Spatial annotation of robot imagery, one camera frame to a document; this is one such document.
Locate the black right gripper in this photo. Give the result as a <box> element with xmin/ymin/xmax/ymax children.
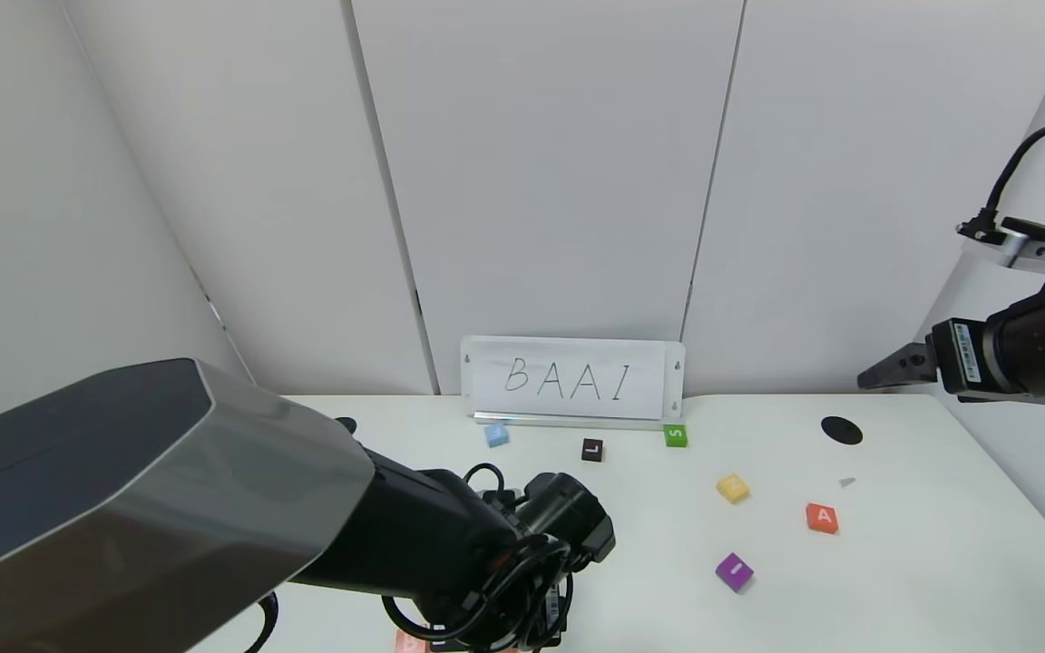
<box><xmin>856</xmin><ymin>301</ymin><xmax>1045</xmax><ymax>406</ymax></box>

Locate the white paper reading BAAI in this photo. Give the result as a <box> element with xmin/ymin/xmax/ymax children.
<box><xmin>473</xmin><ymin>354</ymin><xmax>666</xmax><ymax>421</ymax></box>

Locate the white sign holder board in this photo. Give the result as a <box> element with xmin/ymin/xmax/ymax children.
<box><xmin>461</xmin><ymin>337</ymin><xmax>685</xmax><ymax>428</ymax></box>

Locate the purple letter I block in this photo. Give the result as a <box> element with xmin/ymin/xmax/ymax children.
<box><xmin>715</xmin><ymin>553</ymin><xmax>755</xmax><ymax>594</ymax></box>

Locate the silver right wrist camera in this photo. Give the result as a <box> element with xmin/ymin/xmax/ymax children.
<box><xmin>958</xmin><ymin>218</ymin><xmax>1045</xmax><ymax>273</ymax></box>

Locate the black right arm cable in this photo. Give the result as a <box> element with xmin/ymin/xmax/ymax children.
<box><xmin>981</xmin><ymin>122</ymin><xmax>1045</xmax><ymax>226</ymax></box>

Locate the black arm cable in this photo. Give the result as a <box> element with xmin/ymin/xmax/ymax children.
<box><xmin>241</xmin><ymin>590</ymin><xmax>281</xmax><ymax>653</ymax></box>
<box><xmin>981</xmin><ymin>122</ymin><xmax>1045</xmax><ymax>226</ymax></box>

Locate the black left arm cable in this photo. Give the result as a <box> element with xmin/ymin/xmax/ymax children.
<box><xmin>241</xmin><ymin>590</ymin><xmax>281</xmax><ymax>653</ymax></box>

